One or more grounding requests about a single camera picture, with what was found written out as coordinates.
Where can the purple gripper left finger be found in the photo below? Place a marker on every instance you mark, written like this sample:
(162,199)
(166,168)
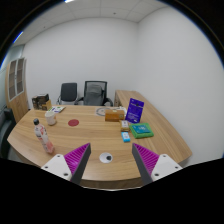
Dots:
(70,166)

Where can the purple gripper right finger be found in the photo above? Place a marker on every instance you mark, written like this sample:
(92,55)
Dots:
(152,166)

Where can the clear plastic water bottle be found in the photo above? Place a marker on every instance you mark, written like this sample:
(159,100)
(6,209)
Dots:
(42,135)

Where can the green flat box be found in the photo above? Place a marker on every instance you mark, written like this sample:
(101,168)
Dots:
(141,130)

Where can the small light blue box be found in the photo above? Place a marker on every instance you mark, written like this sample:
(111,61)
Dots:
(125,136)

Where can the red round coaster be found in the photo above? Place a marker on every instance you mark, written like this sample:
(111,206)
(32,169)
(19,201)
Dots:
(73,122)

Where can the small brown white box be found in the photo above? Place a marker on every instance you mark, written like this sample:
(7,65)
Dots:
(124,125)

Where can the white paper cup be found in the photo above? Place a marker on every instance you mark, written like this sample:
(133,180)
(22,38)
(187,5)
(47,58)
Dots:
(50,118)

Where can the white green leaflet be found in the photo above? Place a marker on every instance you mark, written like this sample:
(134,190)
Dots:
(56,109)

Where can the round grey patterned mat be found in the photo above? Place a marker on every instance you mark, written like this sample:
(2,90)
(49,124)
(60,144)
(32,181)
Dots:
(100,111)

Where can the brown tissue box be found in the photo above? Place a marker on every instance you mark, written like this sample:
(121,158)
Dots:
(114,115)

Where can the dark brown boxes stack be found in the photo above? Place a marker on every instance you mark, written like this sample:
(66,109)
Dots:
(41,102)

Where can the black office chair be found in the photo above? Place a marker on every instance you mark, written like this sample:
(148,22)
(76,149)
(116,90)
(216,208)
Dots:
(68,93)

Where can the black chair at left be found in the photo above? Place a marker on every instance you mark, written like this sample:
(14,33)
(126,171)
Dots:
(7,123)

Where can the grey mesh office chair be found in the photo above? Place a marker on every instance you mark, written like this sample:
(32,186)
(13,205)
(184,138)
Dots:
(95,94)

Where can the wooden glass-door cabinet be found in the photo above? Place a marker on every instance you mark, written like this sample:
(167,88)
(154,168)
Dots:
(15,88)

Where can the grey table cable grommet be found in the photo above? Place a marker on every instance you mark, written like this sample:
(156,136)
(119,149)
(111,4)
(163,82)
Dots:
(105,157)

